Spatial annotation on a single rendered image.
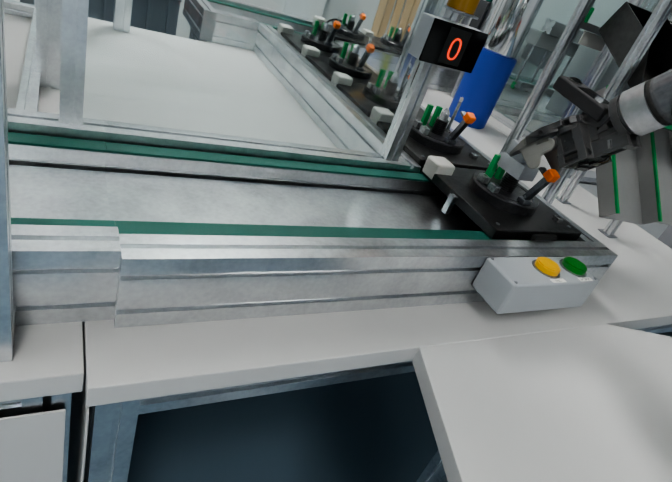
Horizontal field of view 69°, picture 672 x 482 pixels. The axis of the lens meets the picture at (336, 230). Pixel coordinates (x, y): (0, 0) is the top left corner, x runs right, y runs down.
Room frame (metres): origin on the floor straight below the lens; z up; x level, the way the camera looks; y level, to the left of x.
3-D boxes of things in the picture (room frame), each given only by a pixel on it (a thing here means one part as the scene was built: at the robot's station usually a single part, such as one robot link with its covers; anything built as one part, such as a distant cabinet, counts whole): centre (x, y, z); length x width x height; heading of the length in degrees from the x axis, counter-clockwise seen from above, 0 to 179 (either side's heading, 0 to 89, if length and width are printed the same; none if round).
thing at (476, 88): (1.95, -0.32, 1.00); 0.16 x 0.16 x 0.27
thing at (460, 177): (0.95, -0.29, 0.96); 0.24 x 0.24 x 0.02; 35
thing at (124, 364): (1.31, -0.04, 0.85); 1.50 x 1.41 x 0.03; 125
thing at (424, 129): (1.16, -0.14, 1.01); 0.24 x 0.24 x 0.13; 35
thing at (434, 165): (0.97, -0.15, 0.97); 0.05 x 0.05 x 0.04; 35
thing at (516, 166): (0.96, -0.28, 1.06); 0.08 x 0.04 x 0.07; 35
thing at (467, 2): (0.93, -0.07, 1.29); 0.05 x 0.05 x 0.05
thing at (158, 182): (0.79, -0.03, 0.91); 0.84 x 0.28 x 0.10; 125
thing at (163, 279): (0.66, -0.15, 0.91); 0.89 x 0.06 x 0.11; 125
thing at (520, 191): (0.95, -0.29, 0.98); 0.14 x 0.14 x 0.02
